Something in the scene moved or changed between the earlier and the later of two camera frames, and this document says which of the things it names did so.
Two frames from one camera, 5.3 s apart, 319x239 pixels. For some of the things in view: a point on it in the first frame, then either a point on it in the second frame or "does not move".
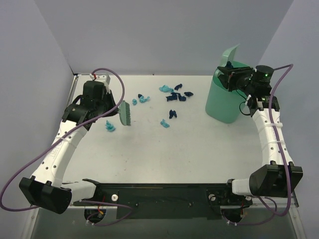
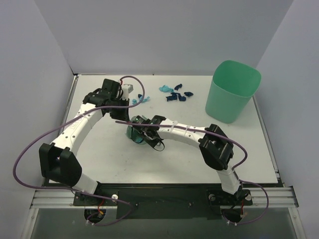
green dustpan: [228, 56] -> [135, 135]
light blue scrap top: [166, 88] does not move
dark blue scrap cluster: [174, 97] does not move
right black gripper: [231, 77] -> [146, 133]
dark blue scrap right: [188, 93] does not move
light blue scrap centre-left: [142, 99] does not move
